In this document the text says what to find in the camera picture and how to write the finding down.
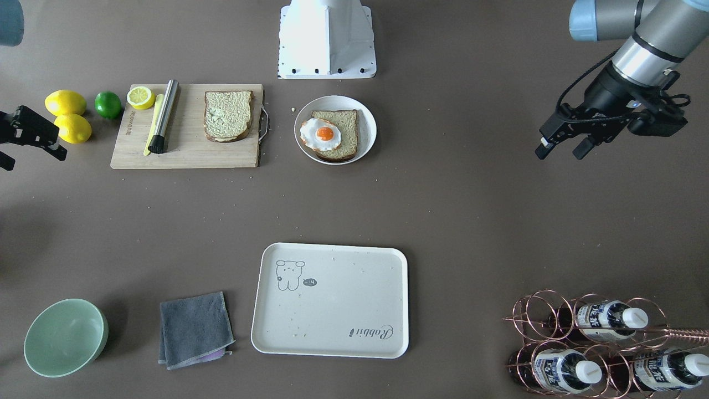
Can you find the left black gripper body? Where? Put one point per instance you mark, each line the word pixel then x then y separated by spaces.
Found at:
pixel 602 91

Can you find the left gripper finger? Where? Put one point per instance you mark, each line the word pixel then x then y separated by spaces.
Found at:
pixel 545 147
pixel 584 147

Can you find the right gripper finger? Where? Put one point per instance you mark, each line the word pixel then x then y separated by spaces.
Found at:
pixel 6 162
pixel 57 151

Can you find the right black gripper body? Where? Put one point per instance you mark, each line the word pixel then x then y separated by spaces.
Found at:
pixel 26 128

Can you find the bread slice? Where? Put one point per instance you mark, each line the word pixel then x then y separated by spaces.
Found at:
pixel 347 122
pixel 227 115

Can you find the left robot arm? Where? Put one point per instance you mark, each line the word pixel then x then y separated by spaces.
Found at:
pixel 658 35

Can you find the cream rabbit tray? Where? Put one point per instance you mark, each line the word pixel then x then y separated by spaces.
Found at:
pixel 332 300

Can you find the yellow lemon lower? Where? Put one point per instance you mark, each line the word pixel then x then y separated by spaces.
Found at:
pixel 73 128

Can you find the yellow lemon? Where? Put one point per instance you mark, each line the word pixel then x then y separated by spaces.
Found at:
pixel 73 128
pixel 65 101

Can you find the yellow lemon upper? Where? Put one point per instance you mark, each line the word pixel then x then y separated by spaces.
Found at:
pixel 65 101

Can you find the green lime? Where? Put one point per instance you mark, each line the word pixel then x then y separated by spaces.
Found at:
pixel 108 105

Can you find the half lemon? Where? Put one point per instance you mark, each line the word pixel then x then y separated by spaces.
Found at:
pixel 141 98

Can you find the steel muddler tool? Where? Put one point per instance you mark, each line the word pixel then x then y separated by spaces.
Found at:
pixel 157 145

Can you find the wooden cutting board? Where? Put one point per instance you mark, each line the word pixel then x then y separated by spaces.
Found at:
pixel 186 144

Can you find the tea bottle one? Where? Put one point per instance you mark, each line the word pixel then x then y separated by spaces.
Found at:
pixel 599 322

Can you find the mint green bowl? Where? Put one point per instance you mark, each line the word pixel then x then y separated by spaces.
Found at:
pixel 65 337

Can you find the bread slice on plate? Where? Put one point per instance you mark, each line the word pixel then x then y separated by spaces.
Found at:
pixel 347 122

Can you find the white round plate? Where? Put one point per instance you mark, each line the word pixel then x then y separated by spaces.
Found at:
pixel 366 122

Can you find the tea bottle two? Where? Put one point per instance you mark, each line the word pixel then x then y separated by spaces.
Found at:
pixel 554 371

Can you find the grey folded cloth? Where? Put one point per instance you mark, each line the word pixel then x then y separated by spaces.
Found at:
pixel 194 330

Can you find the fried egg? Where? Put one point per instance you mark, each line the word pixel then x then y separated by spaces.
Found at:
pixel 320 135

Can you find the tea bottle three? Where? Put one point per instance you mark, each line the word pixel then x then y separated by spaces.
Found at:
pixel 658 371

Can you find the copper wire bottle rack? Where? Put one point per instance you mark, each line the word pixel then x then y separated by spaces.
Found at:
pixel 530 313

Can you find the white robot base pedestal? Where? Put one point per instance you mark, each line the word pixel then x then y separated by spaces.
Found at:
pixel 326 40

